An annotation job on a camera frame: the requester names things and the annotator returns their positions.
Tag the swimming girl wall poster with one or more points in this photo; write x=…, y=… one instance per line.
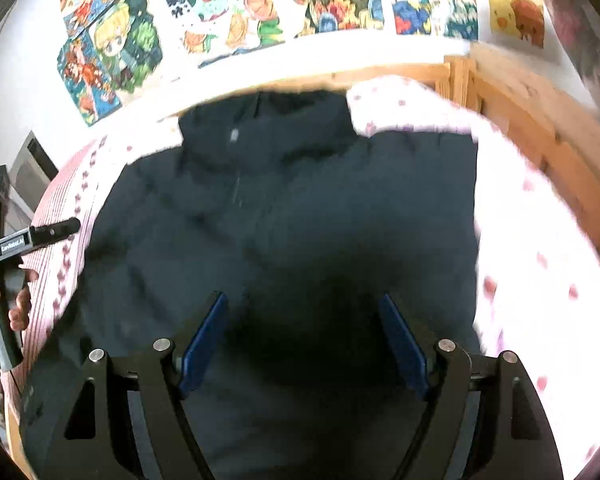
x=82, y=82

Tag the blond figure wall poster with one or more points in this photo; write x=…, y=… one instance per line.
x=125, y=45

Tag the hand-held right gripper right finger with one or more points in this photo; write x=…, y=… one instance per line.
x=402, y=345

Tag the town wall poster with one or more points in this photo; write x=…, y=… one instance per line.
x=430, y=2

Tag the grey door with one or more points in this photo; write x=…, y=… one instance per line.
x=32, y=175

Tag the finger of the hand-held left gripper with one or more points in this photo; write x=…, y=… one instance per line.
x=55, y=231

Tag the yellow chick wall poster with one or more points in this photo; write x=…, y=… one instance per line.
x=520, y=7

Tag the drinks and turtles wall poster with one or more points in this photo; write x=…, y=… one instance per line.
x=215, y=15

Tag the pink apple-print quilt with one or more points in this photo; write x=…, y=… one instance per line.
x=530, y=285

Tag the person's left hand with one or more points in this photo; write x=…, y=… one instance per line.
x=20, y=312

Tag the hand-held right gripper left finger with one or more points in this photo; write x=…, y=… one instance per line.
x=205, y=345

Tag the black jacket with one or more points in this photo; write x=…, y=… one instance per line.
x=305, y=200

